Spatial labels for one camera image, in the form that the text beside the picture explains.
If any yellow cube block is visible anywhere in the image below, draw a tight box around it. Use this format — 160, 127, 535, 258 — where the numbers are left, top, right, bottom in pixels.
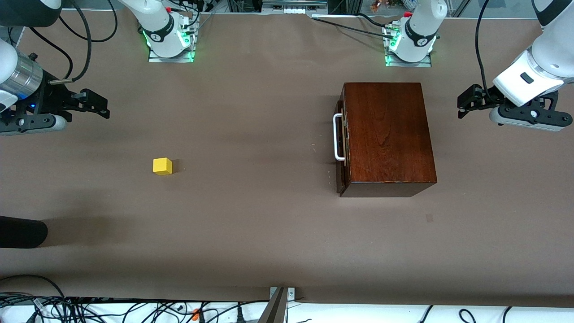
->
153, 157, 173, 176

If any wooden drawer with white handle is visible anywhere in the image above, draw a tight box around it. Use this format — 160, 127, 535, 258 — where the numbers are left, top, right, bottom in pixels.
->
333, 100, 349, 194

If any dark brown wooden cabinet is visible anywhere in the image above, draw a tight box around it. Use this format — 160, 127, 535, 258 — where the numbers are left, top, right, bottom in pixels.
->
339, 82, 438, 198

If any black rounded object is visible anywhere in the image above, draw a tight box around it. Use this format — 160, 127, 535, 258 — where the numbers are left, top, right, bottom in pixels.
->
0, 216, 48, 249

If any grey power strip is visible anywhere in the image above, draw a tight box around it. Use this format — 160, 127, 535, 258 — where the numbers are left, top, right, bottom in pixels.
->
262, 0, 328, 15

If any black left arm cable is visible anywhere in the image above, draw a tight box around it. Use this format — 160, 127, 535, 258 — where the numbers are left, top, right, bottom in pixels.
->
475, 0, 494, 90

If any black curved right arm cable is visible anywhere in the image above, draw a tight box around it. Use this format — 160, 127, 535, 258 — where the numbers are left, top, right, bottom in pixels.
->
9, 27, 74, 80

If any black looping right arm cable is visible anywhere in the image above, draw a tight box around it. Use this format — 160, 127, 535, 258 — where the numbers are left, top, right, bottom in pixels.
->
57, 0, 119, 44

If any long black table cable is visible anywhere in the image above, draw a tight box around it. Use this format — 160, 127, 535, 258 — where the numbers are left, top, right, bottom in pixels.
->
312, 13, 395, 40

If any large black cable loop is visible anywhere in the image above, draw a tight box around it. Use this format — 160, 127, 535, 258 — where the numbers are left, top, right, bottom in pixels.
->
0, 274, 68, 323

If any dark grey metal post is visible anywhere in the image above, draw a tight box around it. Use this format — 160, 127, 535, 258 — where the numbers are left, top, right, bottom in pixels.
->
259, 288, 288, 323

